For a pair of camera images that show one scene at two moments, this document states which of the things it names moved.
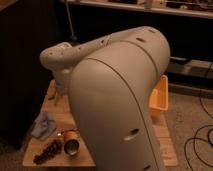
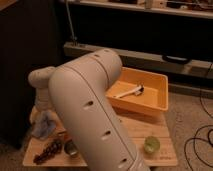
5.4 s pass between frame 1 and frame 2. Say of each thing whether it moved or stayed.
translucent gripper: moved
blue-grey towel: stayed
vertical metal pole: stayed
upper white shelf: stayed
